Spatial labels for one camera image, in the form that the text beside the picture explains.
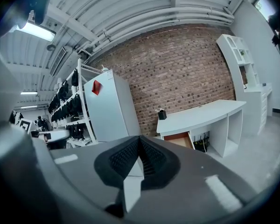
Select red paper tag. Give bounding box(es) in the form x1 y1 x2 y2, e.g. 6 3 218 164
91 79 103 96

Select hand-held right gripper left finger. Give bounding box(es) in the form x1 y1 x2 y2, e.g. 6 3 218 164
32 135 141 224

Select white refrigerator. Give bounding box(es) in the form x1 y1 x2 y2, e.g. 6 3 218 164
83 70 142 143

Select small black box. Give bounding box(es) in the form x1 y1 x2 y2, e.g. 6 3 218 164
157 109 168 121

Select ceiling air vent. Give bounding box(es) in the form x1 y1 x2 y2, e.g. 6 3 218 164
49 46 67 77

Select white desk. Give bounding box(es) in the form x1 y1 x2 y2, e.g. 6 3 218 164
156 99 247 158

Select black cables and routers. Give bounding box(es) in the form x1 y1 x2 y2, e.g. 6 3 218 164
192 131 211 153

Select window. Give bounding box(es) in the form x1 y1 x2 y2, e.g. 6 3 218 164
255 0 275 21

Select white bookcase cabinet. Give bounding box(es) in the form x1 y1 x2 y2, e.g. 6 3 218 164
216 34 273 137

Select white metal shelf rack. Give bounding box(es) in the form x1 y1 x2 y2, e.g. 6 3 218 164
48 58 102 147

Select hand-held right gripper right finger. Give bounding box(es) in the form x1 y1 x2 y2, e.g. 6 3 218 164
125 135 260 224

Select wooden desk drawer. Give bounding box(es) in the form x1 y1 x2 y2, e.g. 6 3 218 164
163 131 195 149

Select group of black bags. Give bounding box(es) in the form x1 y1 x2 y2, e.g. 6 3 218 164
48 69 89 140

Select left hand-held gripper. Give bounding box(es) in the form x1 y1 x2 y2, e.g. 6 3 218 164
18 118 70 144

